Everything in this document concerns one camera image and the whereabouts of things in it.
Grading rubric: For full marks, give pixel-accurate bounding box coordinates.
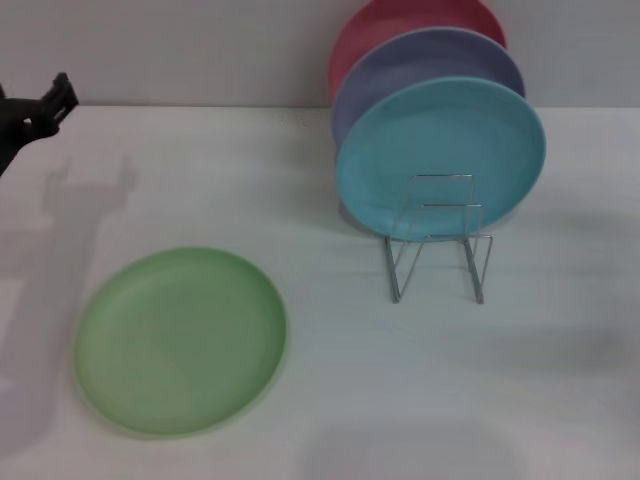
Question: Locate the metal wire plate rack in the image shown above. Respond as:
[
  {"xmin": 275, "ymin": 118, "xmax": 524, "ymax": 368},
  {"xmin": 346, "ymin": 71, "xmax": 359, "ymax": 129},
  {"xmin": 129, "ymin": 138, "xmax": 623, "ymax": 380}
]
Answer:
[{"xmin": 383, "ymin": 172, "xmax": 496, "ymax": 305}]

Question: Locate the red plate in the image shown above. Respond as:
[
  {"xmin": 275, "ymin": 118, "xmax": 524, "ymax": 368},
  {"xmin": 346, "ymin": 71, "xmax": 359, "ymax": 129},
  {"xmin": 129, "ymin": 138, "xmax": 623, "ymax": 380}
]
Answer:
[{"xmin": 327, "ymin": 0, "xmax": 507, "ymax": 101}]

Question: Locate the purple plate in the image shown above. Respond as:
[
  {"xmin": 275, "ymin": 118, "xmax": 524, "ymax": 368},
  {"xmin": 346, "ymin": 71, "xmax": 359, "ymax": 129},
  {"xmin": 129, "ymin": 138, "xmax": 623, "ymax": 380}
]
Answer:
[{"xmin": 330, "ymin": 27, "xmax": 526, "ymax": 151}]

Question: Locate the light blue plate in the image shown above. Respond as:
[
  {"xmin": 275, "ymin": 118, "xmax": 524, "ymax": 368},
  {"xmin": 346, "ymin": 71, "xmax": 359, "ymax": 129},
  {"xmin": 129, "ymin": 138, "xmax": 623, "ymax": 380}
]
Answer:
[{"xmin": 335, "ymin": 75, "xmax": 547, "ymax": 236}]

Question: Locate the green plate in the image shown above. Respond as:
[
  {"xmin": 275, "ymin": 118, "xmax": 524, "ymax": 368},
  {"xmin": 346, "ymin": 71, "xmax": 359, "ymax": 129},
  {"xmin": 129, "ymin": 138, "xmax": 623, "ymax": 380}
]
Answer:
[{"xmin": 73, "ymin": 245, "xmax": 290, "ymax": 441}]

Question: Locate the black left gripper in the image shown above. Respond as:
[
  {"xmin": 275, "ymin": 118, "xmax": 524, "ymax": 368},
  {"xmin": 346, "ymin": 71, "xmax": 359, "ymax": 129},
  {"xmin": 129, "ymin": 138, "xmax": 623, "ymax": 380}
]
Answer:
[{"xmin": 0, "ymin": 72, "xmax": 80, "ymax": 176}]

